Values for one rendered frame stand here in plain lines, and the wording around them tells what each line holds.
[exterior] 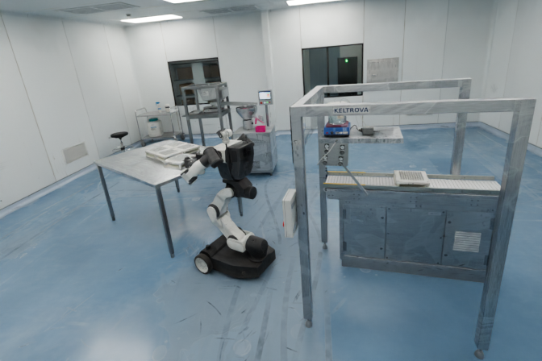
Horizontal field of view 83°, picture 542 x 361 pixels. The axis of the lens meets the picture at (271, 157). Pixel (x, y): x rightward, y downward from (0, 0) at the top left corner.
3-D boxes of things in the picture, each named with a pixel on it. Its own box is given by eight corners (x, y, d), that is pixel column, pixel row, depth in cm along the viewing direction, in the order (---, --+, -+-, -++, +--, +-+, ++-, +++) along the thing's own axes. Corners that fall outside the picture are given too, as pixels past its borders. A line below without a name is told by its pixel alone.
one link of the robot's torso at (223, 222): (252, 238, 297) (225, 196, 299) (239, 249, 282) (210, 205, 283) (242, 242, 307) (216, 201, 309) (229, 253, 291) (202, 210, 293)
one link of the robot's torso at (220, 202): (224, 213, 306) (248, 188, 278) (212, 221, 292) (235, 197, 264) (215, 201, 308) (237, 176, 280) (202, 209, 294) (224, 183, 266)
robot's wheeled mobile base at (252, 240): (282, 255, 305) (280, 226, 294) (252, 289, 264) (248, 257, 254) (232, 239, 339) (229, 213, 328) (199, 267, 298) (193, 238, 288)
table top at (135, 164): (93, 163, 386) (92, 160, 385) (169, 141, 464) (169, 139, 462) (156, 188, 291) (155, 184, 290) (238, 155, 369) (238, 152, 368)
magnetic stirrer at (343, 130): (323, 137, 245) (323, 126, 242) (327, 130, 264) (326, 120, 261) (348, 137, 239) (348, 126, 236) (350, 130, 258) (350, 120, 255)
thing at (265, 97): (260, 127, 527) (257, 90, 507) (261, 126, 536) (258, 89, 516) (273, 126, 523) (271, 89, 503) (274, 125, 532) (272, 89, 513)
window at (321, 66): (303, 98, 743) (301, 48, 706) (303, 98, 744) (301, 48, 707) (362, 95, 720) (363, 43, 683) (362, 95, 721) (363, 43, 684)
